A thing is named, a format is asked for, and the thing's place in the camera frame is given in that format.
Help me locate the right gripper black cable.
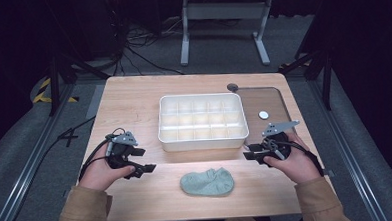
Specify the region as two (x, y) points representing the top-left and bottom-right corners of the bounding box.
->
(279, 137), (327, 180)

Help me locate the aluminium floor rail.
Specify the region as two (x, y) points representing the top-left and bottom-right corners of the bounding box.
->
(0, 83), (83, 221)
(310, 76), (391, 221)

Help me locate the grey-green sock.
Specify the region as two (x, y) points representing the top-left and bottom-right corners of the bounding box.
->
(179, 166), (237, 200)

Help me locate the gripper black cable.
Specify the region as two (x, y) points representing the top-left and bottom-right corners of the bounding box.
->
(76, 127), (129, 182)
(279, 137), (327, 180)

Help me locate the white compartment storage box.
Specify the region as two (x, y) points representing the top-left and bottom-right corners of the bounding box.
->
(155, 91), (251, 153)

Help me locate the bundle of black floor cables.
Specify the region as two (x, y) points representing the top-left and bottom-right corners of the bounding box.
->
(110, 20), (185, 79)

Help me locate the person's left hand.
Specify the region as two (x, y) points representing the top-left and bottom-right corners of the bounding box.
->
(76, 144), (137, 194)

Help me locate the black tripod stand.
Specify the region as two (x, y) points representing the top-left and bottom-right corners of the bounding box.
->
(45, 49), (114, 118)
(276, 46), (336, 114)

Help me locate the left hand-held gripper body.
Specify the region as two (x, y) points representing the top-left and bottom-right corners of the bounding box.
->
(104, 130), (140, 170)

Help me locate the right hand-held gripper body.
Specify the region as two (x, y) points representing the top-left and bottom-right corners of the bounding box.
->
(260, 119), (302, 164)

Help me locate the person's right hand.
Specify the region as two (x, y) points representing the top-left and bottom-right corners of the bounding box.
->
(262, 130), (326, 188)

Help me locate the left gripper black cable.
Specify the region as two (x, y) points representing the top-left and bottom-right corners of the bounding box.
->
(76, 127), (129, 182)

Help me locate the grey metal stand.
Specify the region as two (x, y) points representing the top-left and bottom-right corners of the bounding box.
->
(177, 0), (277, 71)

